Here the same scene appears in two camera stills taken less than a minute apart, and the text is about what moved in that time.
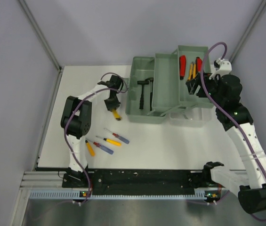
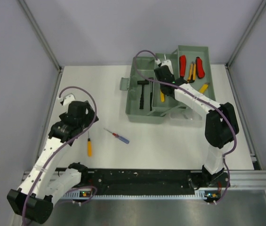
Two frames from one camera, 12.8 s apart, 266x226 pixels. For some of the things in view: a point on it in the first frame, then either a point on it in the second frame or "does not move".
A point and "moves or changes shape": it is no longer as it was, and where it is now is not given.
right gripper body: x=213 y=83 -> x=162 y=86
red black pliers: x=182 y=64 does not move
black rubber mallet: x=141 y=100 does not move
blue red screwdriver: x=119 y=137 does not move
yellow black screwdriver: x=114 y=142 -> x=162 y=97
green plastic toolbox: x=156 y=91 does not move
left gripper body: x=112 y=102 -> x=62 y=116
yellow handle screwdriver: x=90 y=149 moves or changes shape
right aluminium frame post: x=257 y=14 does not move
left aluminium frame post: x=40 y=34 does not move
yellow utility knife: x=117 y=116 moves or changes shape
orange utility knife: x=192 y=71 does not move
